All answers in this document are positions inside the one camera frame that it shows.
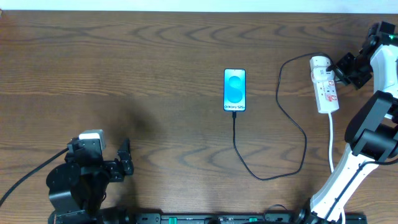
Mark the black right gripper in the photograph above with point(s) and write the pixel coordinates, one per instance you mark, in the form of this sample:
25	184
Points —
352	70

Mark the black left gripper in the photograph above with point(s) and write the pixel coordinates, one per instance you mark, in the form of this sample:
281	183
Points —
112	168

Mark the blue Galaxy smartphone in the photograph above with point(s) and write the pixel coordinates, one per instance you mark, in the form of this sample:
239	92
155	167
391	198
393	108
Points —
234	95

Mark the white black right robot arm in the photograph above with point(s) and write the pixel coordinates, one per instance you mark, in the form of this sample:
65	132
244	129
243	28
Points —
369	142

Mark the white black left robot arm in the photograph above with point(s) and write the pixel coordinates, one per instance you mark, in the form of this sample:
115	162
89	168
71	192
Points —
77	188

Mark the white USB charger plug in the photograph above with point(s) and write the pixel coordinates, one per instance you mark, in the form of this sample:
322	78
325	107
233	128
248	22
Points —
319	62

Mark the white power strip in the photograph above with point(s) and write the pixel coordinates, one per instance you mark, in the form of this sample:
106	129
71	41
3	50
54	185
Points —
325	90

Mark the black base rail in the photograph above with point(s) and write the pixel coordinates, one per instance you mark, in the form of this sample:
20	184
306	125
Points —
156	218

